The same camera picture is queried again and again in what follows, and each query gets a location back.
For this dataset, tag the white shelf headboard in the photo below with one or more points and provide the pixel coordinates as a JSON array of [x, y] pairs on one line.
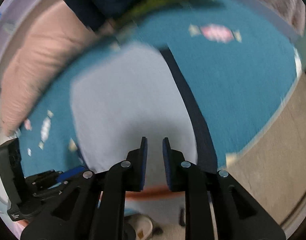
[[12, 15]]

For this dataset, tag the pink pillow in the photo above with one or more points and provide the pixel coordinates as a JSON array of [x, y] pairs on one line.
[[54, 39]]

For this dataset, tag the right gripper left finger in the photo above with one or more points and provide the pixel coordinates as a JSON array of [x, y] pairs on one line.
[[92, 206]]

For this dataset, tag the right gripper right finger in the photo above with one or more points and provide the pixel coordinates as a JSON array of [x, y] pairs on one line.
[[216, 205]]

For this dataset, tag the grey and navy sweatshirt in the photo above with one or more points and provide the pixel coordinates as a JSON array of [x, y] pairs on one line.
[[141, 91]]

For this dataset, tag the teal quilted bedspread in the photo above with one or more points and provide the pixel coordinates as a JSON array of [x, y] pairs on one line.
[[250, 69]]

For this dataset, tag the white slipper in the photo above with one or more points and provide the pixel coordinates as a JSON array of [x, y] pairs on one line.
[[140, 226]]

